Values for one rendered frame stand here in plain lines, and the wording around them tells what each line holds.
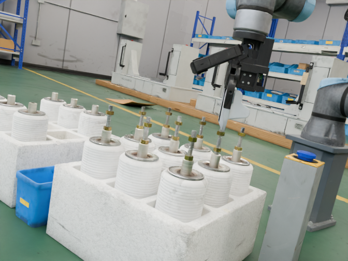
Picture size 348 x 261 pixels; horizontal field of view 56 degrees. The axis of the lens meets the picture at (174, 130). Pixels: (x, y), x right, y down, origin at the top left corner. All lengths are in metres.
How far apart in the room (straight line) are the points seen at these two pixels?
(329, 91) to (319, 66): 1.79
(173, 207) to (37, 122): 0.52
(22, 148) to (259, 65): 0.64
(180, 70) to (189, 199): 3.71
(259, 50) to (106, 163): 0.42
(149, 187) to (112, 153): 0.13
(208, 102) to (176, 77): 0.76
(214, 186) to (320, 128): 0.62
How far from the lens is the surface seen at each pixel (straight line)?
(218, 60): 0.72
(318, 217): 1.30
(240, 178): 0.84
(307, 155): 0.75
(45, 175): 1.00
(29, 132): 1.01
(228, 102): 0.70
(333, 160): 1.25
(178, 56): 4.27
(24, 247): 0.86
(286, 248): 0.79
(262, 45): 0.74
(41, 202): 0.90
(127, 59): 5.46
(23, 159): 0.99
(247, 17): 0.72
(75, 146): 1.07
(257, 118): 3.23
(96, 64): 7.64
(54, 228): 0.87
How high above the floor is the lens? 0.44
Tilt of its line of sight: 10 degrees down
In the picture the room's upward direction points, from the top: 11 degrees clockwise
